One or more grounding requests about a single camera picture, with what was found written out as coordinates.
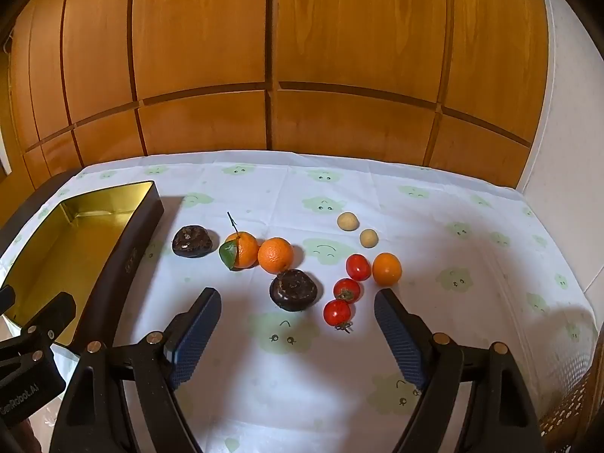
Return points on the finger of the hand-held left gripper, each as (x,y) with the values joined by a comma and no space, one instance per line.
(56,314)
(6,299)

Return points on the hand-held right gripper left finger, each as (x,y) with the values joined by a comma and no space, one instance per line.
(193,339)

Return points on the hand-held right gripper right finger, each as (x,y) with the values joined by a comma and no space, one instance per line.
(401,339)

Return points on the red cherry tomato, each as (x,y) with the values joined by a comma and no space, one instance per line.
(347,290)
(358,267)
(337,312)

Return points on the gold tin box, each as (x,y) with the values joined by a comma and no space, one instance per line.
(71,245)

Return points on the orange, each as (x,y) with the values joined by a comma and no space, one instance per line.
(276,255)
(387,269)

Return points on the tangerine with green leaf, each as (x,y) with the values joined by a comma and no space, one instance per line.
(243,251)

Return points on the beige longan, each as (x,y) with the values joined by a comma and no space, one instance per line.
(347,222)
(368,238)

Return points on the dark brown table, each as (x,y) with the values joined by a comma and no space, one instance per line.
(28,207)

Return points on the white green-printed tablecloth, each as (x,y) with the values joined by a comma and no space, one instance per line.
(424,226)

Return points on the brown woven chair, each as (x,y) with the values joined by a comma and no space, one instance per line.
(580,401)

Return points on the wooden wardrobe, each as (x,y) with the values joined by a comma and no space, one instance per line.
(330,56)

